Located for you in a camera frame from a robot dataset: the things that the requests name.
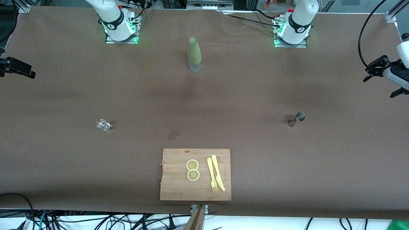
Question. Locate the wooden cutting board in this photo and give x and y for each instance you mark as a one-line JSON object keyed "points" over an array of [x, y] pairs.
{"points": [[175, 185]]}

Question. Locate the grey power strip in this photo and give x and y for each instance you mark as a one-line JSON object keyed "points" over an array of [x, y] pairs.
{"points": [[207, 5]]}

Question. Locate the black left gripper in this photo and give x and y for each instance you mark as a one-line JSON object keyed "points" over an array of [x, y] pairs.
{"points": [[378, 65]]}

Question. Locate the liquid spill puddle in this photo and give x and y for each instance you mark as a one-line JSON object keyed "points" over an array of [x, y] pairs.
{"points": [[173, 135]]}

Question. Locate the green cloth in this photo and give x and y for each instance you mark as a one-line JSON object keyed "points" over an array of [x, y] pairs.
{"points": [[399, 226]]}

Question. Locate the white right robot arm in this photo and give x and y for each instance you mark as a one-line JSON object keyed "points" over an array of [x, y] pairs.
{"points": [[111, 16]]}

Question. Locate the small clear glass beaker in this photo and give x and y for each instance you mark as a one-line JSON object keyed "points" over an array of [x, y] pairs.
{"points": [[103, 124]]}

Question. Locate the lemon slice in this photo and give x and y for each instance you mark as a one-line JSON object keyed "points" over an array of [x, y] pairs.
{"points": [[192, 164], [193, 175]]}

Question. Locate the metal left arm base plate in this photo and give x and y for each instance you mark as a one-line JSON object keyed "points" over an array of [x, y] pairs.
{"points": [[300, 45]]}

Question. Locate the aluminium profile post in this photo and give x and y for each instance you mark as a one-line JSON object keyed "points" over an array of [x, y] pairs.
{"points": [[196, 220]]}

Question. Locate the brown table cloth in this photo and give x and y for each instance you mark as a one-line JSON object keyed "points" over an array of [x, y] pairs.
{"points": [[319, 159]]}

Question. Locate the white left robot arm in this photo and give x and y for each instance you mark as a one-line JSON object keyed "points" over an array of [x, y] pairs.
{"points": [[298, 22]]}

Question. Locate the steel double jigger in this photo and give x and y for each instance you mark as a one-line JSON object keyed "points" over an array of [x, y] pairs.
{"points": [[299, 117]]}

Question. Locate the yellow plastic knife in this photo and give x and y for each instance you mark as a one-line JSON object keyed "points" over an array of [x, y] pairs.
{"points": [[220, 183]]}

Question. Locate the aluminium frame rail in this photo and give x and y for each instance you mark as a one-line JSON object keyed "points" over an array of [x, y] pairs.
{"points": [[24, 8], [391, 16]]}

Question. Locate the yellow plastic fork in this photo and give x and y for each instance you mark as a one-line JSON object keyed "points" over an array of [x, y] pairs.
{"points": [[210, 169]]}

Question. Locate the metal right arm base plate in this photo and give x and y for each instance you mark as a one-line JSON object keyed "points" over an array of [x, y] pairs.
{"points": [[127, 42]]}

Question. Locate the green sleeved glass bottle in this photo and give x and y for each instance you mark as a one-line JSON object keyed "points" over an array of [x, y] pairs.
{"points": [[194, 54]]}

